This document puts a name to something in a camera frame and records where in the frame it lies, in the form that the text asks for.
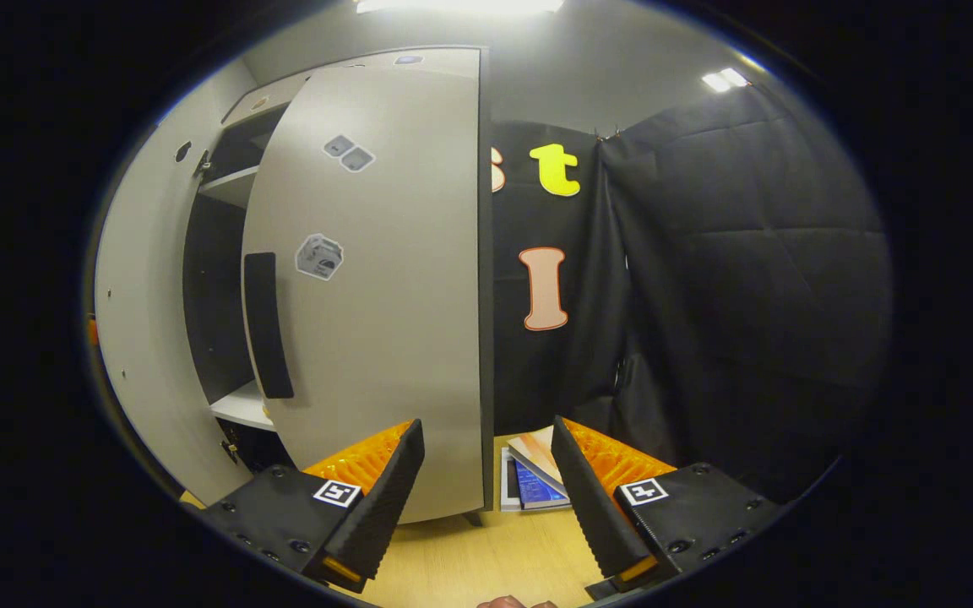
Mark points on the small double ceiling light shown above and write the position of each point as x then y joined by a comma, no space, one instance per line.
723,80

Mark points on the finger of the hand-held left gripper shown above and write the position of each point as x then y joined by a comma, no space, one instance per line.
93,331

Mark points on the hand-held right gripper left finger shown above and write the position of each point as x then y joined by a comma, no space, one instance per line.
385,498

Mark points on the black backdrop cloth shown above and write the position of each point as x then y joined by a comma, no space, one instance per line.
588,279

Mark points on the black quilted curtain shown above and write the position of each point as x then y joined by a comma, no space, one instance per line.
748,279

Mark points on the white paperback book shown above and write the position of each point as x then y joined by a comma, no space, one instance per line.
537,452

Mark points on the grey shoe cabinet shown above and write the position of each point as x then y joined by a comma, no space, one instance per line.
233,407

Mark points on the grey cabinet door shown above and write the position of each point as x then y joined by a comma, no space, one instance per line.
402,295
140,279

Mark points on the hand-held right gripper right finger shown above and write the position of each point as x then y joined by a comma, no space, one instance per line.
592,498

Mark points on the thin white book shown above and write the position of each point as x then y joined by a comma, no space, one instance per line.
508,485

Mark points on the blue cover book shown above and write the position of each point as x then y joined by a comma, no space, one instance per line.
537,491

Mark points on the large ceiling light panel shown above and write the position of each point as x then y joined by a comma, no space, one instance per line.
461,5

